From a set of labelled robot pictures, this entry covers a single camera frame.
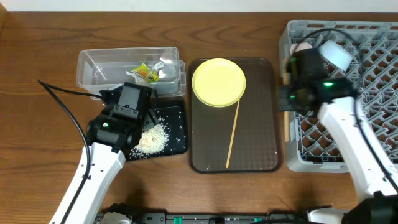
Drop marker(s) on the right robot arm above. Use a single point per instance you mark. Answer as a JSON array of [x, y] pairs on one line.
[[335, 103]]

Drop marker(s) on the black plastic tray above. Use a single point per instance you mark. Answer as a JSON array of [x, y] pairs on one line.
[[141, 131]]

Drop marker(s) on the yellow round plate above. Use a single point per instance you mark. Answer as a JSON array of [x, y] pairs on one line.
[[218, 82]]

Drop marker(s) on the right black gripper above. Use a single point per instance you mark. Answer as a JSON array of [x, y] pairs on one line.
[[286, 101]]

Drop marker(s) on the white tissue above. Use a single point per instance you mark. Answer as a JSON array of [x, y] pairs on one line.
[[139, 80]]

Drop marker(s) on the pink round bowl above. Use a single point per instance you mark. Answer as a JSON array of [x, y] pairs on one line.
[[298, 47]]

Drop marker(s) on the clear plastic waste bin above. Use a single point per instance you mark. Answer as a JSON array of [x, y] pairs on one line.
[[102, 69]]

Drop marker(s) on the light blue bowl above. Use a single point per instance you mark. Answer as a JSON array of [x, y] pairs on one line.
[[336, 54]]

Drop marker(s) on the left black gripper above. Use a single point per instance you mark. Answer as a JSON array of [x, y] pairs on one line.
[[148, 121]]

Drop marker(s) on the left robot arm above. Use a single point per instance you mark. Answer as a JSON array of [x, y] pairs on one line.
[[97, 168]]

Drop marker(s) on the wooden chopstick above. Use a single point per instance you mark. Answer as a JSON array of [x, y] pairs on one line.
[[232, 135], [285, 124]]

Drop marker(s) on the grey plastic dishwasher rack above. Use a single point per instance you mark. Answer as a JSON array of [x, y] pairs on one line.
[[373, 70]]

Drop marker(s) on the pile of white rice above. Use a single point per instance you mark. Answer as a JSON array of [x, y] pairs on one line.
[[155, 142]]

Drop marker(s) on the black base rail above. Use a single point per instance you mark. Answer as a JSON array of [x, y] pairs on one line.
[[163, 218]]

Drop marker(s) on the green orange snack wrapper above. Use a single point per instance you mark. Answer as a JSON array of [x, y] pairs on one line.
[[148, 74]]

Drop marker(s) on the brown plastic serving tray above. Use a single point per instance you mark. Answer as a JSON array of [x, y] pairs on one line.
[[257, 141]]

